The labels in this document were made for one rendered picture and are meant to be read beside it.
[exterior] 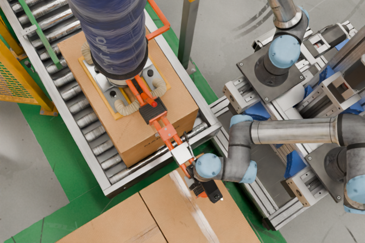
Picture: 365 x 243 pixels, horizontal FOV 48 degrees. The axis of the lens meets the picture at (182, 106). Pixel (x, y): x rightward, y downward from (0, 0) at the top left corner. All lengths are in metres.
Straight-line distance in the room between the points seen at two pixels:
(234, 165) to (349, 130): 0.36
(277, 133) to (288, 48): 0.47
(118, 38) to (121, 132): 0.57
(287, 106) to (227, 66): 1.12
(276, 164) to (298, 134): 1.35
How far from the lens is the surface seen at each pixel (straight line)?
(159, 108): 1.68
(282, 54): 1.65
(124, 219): 2.16
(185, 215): 2.16
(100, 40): 1.37
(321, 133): 1.27
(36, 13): 2.58
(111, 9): 1.16
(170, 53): 2.32
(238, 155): 1.33
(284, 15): 1.66
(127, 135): 1.80
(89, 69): 1.89
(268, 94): 1.82
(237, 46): 3.05
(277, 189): 2.60
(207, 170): 1.29
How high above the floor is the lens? 2.70
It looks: 72 degrees down
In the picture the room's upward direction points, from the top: 10 degrees clockwise
